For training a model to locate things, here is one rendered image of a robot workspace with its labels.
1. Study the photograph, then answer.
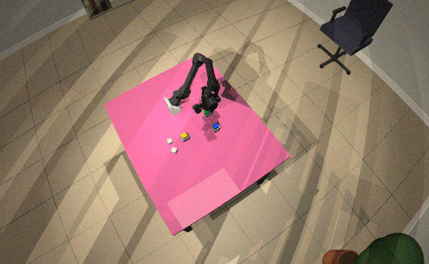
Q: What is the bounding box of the blue button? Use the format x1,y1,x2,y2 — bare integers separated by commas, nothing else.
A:
210,123,220,133

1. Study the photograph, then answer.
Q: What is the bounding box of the green button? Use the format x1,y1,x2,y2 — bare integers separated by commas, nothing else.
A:
202,110,212,118

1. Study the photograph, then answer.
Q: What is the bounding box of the yellow button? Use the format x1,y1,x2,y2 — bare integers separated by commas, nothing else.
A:
179,132,189,142

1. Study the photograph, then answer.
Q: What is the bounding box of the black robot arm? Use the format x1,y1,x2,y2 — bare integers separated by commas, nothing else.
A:
168,52,220,113

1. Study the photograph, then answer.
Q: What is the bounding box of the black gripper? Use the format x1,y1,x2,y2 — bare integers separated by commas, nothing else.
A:
192,96,221,114

